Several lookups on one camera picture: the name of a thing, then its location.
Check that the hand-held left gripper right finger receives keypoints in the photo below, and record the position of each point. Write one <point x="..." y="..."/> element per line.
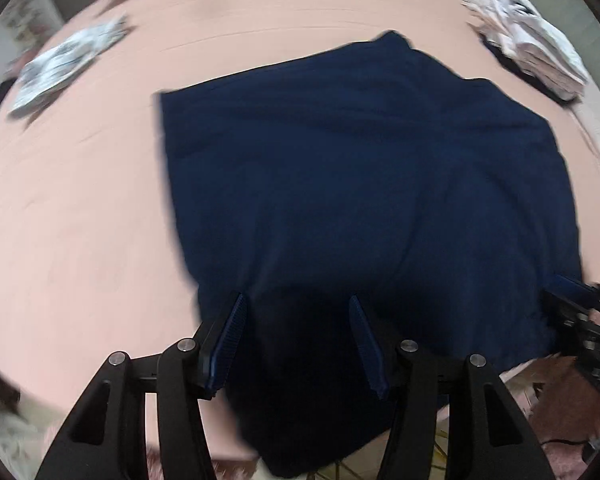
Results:
<point x="366" y="341"/>

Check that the pink bed sheet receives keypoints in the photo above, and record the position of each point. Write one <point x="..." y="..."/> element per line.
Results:
<point x="80" y="210"/>

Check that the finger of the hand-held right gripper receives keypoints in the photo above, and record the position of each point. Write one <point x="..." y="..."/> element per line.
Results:
<point x="577" y="292"/>

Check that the folded black-and-white patterned cloth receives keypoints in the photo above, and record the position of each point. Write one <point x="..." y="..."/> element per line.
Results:
<point x="60" y="62"/>

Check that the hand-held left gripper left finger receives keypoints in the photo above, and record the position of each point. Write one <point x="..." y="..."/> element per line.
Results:
<point x="228" y="336"/>

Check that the navy blue garment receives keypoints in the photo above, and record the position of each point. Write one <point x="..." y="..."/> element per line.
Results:
<point x="360" y="185"/>

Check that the stack of folded clothes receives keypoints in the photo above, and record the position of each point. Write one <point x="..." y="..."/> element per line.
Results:
<point x="530" y="35"/>

